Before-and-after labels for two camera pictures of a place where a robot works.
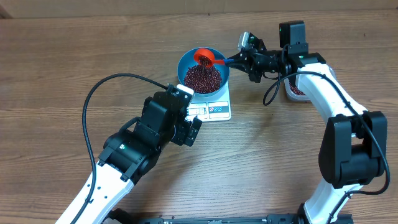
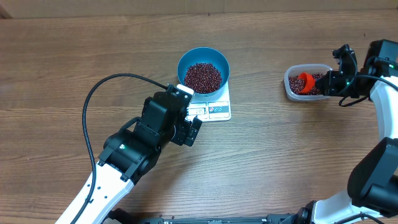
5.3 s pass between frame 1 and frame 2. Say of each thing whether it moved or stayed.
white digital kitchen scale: stayed
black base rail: stayed
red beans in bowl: stayed
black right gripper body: moved
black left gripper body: stayed
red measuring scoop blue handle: moved
